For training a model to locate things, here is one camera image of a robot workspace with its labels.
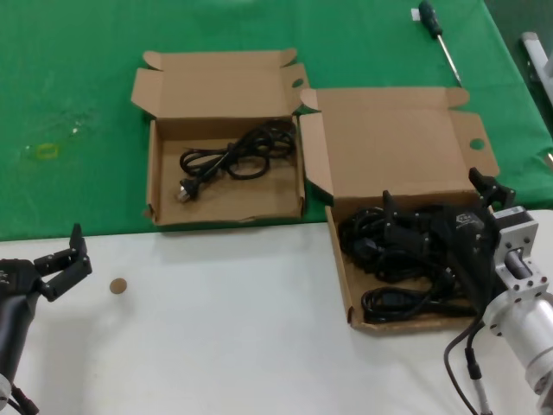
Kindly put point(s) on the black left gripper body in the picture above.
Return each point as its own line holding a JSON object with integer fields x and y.
{"x": 17, "y": 276}

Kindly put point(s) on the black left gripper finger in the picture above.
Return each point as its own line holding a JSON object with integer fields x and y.
{"x": 71, "y": 270}

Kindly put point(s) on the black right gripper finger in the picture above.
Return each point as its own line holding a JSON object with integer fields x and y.
{"x": 492, "y": 190}
{"x": 402, "y": 233}

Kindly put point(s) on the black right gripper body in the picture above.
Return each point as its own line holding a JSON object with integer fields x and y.
{"x": 471, "y": 242}

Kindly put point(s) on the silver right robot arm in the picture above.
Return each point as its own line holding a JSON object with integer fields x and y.
{"x": 518, "y": 320}

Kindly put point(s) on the open brown cardboard box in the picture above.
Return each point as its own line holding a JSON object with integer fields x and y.
{"x": 389, "y": 138}
{"x": 207, "y": 86}

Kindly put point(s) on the round cardboard disc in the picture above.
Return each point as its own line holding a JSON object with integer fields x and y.
{"x": 118, "y": 285}

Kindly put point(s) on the yellow rubber band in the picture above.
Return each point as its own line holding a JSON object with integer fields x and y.
{"x": 39, "y": 149}

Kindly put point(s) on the grey metal bar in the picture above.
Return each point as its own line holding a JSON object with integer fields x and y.
{"x": 535, "y": 52}

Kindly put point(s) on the small white sticker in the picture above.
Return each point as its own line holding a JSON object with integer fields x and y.
{"x": 414, "y": 14}

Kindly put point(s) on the green felt tablecloth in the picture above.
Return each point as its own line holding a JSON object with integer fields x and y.
{"x": 65, "y": 65}

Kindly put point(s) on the small metal bracket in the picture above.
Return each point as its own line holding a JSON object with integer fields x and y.
{"x": 549, "y": 158}

